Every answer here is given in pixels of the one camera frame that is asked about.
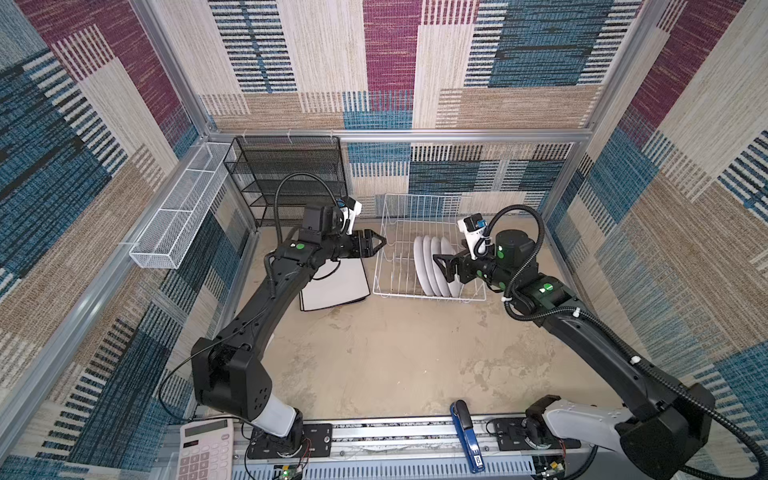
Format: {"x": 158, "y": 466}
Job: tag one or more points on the aluminium mounting rail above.
{"x": 424, "y": 447}

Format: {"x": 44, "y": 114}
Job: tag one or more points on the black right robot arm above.
{"x": 661, "y": 424}

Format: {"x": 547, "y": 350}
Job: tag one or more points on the white round plate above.
{"x": 420, "y": 266}
{"x": 443, "y": 286}
{"x": 453, "y": 288}
{"x": 429, "y": 266}

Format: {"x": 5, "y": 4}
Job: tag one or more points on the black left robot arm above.
{"x": 228, "y": 374}

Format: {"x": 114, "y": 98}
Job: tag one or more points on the pink calculator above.
{"x": 206, "y": 450}

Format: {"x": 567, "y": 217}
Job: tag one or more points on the blue stapler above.
{"x": 464, "y": 427}

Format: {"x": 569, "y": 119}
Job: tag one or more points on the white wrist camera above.
{"x": 474, "y": 228}
{"x": 350, "y": 209}

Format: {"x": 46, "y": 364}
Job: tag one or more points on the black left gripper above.
{"x": 364, "y": 244}

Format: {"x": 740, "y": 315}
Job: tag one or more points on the white wire dish rack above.
{"x": 404, "y": 217}

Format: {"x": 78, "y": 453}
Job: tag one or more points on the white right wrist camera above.
{"x": 474, "y": 228}

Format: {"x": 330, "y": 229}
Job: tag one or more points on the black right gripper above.
{"x": 449, "y": 272}

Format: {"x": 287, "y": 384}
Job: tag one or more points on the white mesh wall basket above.
{"x": 165, "y": 241}

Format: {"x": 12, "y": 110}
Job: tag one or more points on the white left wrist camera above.
{"x": 350, "y": 209}

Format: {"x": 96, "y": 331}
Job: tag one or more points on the black mesh shelf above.
{"x": 281, "y": 175}

